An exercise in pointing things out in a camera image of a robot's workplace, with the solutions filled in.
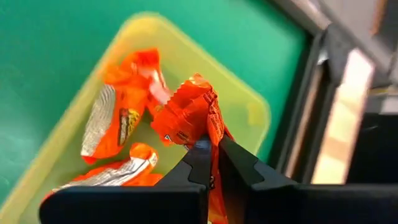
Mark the orange Reese's candy packet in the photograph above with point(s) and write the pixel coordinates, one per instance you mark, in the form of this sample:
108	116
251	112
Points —
133	68
133	104

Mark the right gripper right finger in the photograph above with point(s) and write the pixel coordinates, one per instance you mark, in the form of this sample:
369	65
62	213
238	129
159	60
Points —
311	205

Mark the black aluminium table frame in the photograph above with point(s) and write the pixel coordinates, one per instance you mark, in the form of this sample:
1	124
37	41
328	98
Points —
298	118

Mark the green table mat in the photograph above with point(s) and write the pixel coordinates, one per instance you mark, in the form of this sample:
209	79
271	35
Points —
46	46

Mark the yellow-green plastic bin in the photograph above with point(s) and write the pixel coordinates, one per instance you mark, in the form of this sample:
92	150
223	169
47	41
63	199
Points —
192	53

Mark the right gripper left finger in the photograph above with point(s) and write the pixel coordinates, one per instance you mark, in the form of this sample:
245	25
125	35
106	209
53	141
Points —
140	205

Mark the orange silver Reese's packet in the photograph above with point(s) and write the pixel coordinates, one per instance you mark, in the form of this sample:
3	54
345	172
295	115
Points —
141	152
186	115

